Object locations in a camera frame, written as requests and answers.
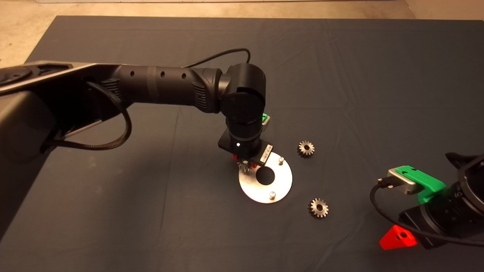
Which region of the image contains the round metal carrier plate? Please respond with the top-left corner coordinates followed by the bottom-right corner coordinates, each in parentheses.
top-left (239, 152), bottom-right (293, 204)

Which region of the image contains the dark grey table cloth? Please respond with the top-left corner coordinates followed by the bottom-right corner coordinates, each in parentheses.
top-left (0, 16), bottom-right (484, 272)

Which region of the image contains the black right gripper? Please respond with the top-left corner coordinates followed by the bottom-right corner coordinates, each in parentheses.
top-left (379, 183), bottom-right (484, 250)

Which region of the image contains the braided black arm cable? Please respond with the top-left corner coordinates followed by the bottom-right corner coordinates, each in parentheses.
top-left (53, 81), bottom-right (132, 151)

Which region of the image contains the black USB camera cable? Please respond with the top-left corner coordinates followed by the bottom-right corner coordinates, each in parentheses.
top-left (371, 177), bottom-right (484, 248)

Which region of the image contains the right green camera mount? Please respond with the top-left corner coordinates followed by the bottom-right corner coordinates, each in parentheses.
top-left (396, 165), bottom-right (448, 204)

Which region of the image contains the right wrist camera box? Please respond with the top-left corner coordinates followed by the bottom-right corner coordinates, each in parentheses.
top-left (388, 168), bottom-right (419, 195)

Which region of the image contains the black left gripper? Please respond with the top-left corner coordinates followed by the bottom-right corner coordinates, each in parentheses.
top-left (218, 128), bottom-right (274, 169)

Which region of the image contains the thin black camera cable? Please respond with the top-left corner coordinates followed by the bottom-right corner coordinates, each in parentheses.
top-left (181, 48), bottom-right (251, 68)

